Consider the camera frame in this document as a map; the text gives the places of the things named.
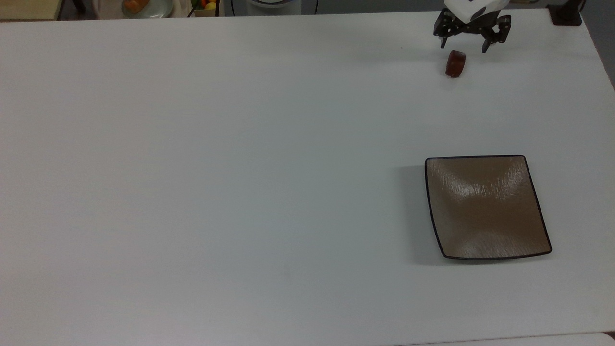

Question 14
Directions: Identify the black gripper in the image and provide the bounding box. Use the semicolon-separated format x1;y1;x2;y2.
434;9;512;54

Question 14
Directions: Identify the white round device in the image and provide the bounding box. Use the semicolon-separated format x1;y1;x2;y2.
246;0;302;16

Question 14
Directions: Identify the black clamp base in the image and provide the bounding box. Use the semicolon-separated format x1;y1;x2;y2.
547;0;586;26

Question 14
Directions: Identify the round glass plate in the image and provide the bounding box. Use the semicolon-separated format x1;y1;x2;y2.
94;0;174;19

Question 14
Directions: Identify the light wooden board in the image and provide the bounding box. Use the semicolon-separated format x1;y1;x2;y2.
0;0;64;21

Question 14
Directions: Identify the square brown ceramic plate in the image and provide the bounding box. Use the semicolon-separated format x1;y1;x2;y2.
424;154;553;261

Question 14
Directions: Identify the box of toy fruit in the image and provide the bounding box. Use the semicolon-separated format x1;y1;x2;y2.
189;0;221;18

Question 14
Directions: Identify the small dark red food item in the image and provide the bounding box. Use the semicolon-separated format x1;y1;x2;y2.
445;50;466;79

